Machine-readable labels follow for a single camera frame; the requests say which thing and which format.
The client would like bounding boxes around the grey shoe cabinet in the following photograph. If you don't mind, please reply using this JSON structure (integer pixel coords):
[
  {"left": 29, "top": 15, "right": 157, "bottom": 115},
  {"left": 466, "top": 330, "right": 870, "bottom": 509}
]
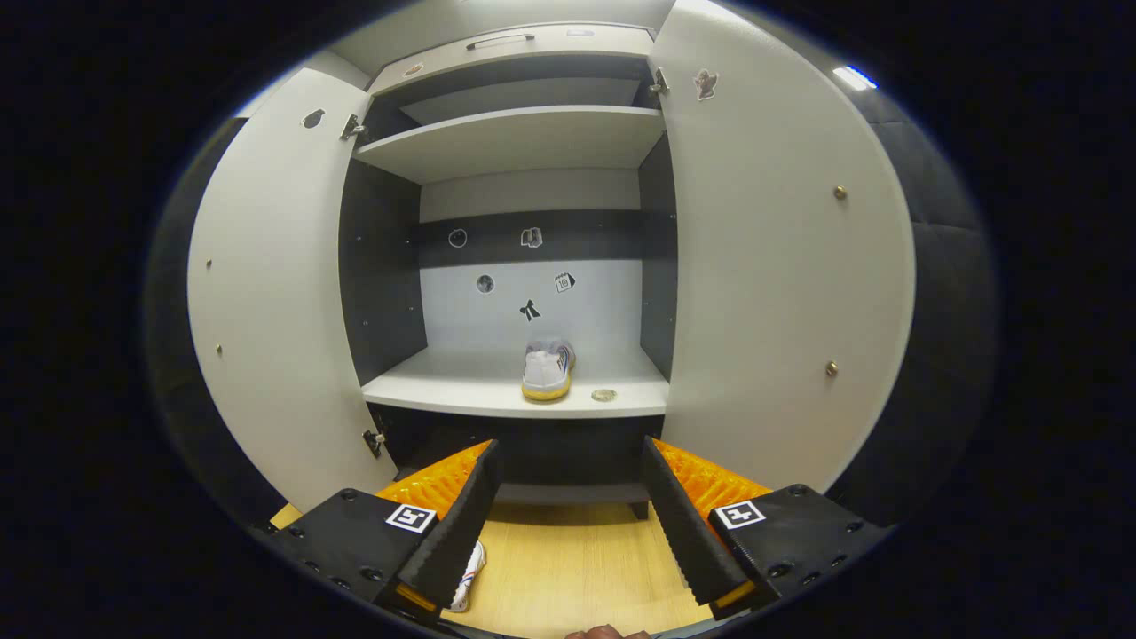
[{"left": 337, "top": 22, "right": 680, "bottom": 520}]

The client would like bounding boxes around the grey shoe cabinet door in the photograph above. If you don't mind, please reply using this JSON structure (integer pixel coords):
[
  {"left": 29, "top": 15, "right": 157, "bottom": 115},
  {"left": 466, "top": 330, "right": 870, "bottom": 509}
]
[
  {"left": 648, "top": 0, "right": 917, "bottom": 493},
  {"left": 186, "top": 67, "right": 400, "bottom": 514}
]

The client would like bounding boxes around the grey cabinet drawer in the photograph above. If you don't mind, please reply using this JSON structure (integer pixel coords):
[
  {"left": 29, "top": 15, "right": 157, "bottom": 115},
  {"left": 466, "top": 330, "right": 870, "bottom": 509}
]
[{"left": 368, "top": 24, "right": 656, "bottom": 97}]

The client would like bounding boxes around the black backdrop cloth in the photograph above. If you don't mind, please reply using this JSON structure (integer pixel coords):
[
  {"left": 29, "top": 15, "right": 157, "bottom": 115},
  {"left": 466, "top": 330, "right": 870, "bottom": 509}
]
[{"left": 146, "top": 84, "right": 999, "bottom": 529}]

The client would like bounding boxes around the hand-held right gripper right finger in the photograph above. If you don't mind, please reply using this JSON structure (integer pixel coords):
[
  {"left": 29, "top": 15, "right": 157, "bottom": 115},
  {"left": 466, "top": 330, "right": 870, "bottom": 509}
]
[{"left": 639, "top": 435, "right": 893, "bottom": 622}]

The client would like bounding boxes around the white canvas shoe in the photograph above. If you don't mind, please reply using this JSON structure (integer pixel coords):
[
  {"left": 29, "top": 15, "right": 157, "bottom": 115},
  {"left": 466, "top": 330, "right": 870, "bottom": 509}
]
[
  {"left": 446, "top": 540, "right": 487, "bottom": 613},
  {"left": 521, "top": 338, "right": 577, "bottom": 402}
]

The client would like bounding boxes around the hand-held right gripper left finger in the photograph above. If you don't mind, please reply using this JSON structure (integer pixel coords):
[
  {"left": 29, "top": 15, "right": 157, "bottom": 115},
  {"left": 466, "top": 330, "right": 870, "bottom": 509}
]
[{"left": 266, "top": 439, "right": 504, "bottom": 625}]

